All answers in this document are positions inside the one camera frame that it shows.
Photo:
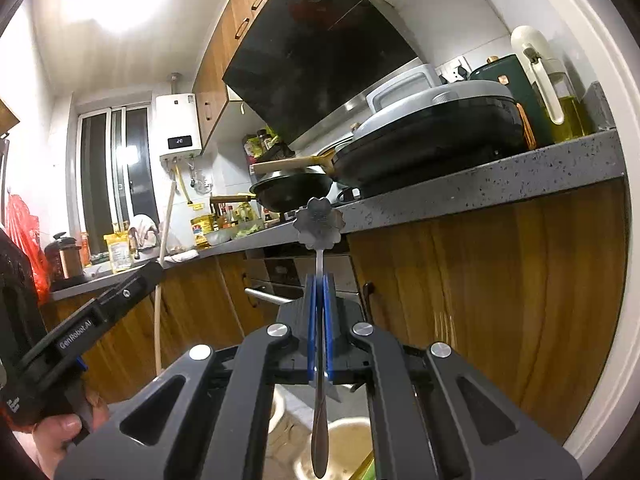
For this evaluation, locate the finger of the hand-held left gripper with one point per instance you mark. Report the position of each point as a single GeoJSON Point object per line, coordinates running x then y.
{"type": "Point", "coordinates": [132, 287]}

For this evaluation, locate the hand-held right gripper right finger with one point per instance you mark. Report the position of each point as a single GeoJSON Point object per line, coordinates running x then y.
{"type": "Point", "coordinates": [328, 330]}

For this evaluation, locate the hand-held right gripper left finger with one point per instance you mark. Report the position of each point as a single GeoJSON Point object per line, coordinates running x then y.
{"type": "Point", "coordinates": [312, 320]}

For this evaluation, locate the cream floral ceramic utensil holder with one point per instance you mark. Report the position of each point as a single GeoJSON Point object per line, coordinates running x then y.
{"type": "Point", "coordinates": [345, 435]}

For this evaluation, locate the person's left hand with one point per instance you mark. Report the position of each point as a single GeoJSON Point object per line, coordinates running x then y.
{"type": "Point", "coordinates": [55, 440]}

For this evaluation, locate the yellow food packet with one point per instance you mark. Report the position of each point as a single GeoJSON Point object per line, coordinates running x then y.
{"type": "Point", "coordinates": [119, 255]}

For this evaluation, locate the white rag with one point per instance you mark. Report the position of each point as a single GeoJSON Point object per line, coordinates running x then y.
{"type": "Point", "coordinates": [182, 256]}

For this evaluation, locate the stainless built-in oven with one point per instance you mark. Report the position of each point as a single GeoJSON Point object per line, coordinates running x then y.
{"type": "Point", "coordinates": [280, 270]}

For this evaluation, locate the white cloth on faucet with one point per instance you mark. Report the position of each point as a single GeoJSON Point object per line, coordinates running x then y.
{"type": "Point", "coordinates": [145, 227]}

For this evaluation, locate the brown pressure cooker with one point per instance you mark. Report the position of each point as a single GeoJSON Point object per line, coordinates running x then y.
{"type": "Point", "coordinates": [65, 260]}

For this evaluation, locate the yellow cooking oil bottle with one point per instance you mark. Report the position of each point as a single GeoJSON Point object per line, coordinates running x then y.
{"type": "Point", "coordinates": [202, 230]}

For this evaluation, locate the row of condiment bottles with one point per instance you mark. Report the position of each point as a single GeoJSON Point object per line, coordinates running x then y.
{"type": "Point", "coordinates": [230, 217]}

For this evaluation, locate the red plastic bag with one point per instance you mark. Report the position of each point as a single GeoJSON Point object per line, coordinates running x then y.
{"type": "Point", "coordinates": [25, 230]}

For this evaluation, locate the sliding glass door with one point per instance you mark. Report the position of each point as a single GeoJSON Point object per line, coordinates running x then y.
{"type": "Point", "coordinates": [95, 170]}

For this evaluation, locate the black frying pan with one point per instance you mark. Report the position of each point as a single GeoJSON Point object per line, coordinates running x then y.
{"type": "Point", "coordinates": [290, 187]}

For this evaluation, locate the white water heater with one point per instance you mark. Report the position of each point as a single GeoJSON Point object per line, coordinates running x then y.
{"type": "Point", "coordinates": [177, 120]}

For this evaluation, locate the wooden base cabinets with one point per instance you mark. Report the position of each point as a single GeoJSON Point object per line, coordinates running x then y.
{"type": "Point", "coordinates": [500, 270]}

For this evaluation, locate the green seasoning packet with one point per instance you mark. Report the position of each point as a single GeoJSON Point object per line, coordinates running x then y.
{"type": "Point", "coordinates": [260, 145]}

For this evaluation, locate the black electric griddle pan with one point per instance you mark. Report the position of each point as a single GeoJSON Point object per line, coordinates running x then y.
{"type": "Point", "coordinates": [425, 145]}

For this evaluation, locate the grey stone kitchen countertop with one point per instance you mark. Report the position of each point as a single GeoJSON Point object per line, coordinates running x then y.
{"type": "Point", "coordinates": [475, 175]}

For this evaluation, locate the black range hood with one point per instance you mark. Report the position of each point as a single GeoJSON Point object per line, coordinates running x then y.
{"type": "Point", "coordinates": [310, 50]}

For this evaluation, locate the dark green appliance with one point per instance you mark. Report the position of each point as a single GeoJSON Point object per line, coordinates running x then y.
{"type": "Point", "coordinates": [500, 70]}

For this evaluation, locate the oil dispenser with white top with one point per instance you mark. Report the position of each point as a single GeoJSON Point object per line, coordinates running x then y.
{"type": "Point", "coordinates": [532, 45]}

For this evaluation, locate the wooden wall cabinet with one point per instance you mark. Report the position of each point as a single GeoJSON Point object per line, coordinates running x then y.
{"type": "Point", "coordinates": [215, 75]}

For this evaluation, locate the white wall socket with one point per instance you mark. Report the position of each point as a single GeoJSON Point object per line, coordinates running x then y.
{"type": "Point", "coordinates": [456, 71]}

